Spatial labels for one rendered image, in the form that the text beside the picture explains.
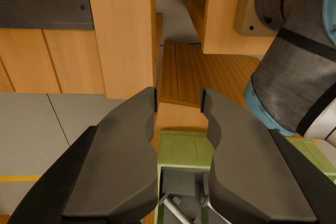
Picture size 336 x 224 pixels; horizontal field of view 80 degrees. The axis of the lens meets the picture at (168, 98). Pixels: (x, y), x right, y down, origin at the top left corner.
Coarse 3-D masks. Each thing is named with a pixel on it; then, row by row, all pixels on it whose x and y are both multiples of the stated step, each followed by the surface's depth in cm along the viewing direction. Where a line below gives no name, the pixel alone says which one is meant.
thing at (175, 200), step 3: (174, 198) 78; (177, 198) 78; (174, 201) 77; (177, 201) 77; (180, 201) 77; (177, 204) 76; (165, 207) 80; (168, 210) 79; (192, 219) 78; (195, 219) 74; (198, 219) 74; (195, 222) 74; (198, 222) 74
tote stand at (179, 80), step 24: (168, 48) 125; (192, 48) 134; (168, 72) 95; (192, 72) 101; (216, 72) 107; (240, 72) 113; (168, 96) 77; (192, 96) 80; (240, 96) 88; (168, 120) 77; (192, 120) 77
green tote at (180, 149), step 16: (160, 144) 74; (176, 144) 74; (192, 144) 74; (208, 144) 75; (304, 144) 78; (160, 160) 66; (176, 160) 67; (192, 160) 68; (208, 160) 68; (320, 160) 72; (160, 176) 94; (160, 208) 94
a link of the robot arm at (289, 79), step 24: (288, 48) 29; (264, 72) 33; (288, 72) 30; (312, 72) 28; (264, 96) 33; (288, 96) 30; (312, 96) 28; (264, 120) 33; (288, 120) 31; (312, 120) 28
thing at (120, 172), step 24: (144, 96) 11; (120, 120) 9; (144, 120) 9; (96, 144) 8; (120, 144) 8; (144, 144) 8; (96, 168) 7; (120, 168) 7; (144, 168) 7; (72, 192) 6; (96, 192) 6; (120, 192) 6; (144, 192) 6; (72, 216) 6; (96, 216) 6; (120, 216) 6; (144, 216) 7
